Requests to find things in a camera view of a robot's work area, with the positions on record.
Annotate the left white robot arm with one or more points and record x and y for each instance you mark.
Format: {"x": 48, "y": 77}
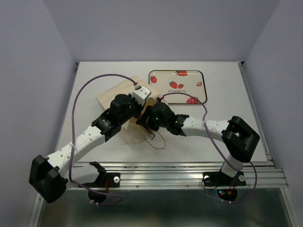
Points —
{"x": 52, "y": 175}

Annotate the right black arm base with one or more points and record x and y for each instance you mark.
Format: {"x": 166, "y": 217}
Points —
{"x": 225, "y": 185}

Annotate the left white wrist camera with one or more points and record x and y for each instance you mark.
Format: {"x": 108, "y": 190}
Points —
{"x": 141, "y": 94}

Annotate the strawberry print tray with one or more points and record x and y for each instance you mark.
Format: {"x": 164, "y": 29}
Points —
{"x": 183, "y": 86}

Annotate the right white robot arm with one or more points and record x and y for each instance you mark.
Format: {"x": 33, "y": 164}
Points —
{"x": 234, "y": 139}

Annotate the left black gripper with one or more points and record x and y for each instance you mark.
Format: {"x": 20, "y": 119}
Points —
{"x": 139, "y": 106}

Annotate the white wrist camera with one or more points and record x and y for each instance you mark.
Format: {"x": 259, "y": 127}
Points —
{"x": 141, "y": 94}
{"x": 162, "y": 100}

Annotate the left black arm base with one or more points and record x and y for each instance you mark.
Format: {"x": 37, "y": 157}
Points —
{"x": 99, "y": 193}

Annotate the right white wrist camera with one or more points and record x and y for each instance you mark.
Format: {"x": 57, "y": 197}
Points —
{"x": 162, "y": 100}

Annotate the metal tongs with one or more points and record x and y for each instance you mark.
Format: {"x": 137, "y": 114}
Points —
{"x": 150, "y": 134}

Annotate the aluminium mounting rail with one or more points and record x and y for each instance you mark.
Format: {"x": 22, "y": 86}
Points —
{"x": 174, "y": 175}

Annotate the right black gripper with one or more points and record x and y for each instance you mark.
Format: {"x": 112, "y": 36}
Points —
{"x": 147, "y": 112}

